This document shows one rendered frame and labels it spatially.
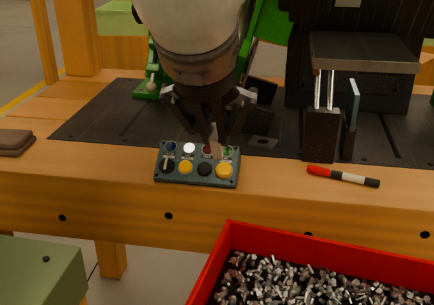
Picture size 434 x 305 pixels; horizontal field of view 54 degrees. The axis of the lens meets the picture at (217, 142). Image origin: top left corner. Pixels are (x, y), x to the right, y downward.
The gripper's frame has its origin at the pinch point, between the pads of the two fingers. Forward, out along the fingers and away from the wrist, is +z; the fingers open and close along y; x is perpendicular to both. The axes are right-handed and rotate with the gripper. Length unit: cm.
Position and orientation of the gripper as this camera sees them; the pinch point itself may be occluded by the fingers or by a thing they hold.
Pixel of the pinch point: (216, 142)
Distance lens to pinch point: 65.6
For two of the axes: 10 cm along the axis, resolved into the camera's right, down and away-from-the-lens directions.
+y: 9.9, 0.7, -1.4
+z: 0.9, 4.7, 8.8
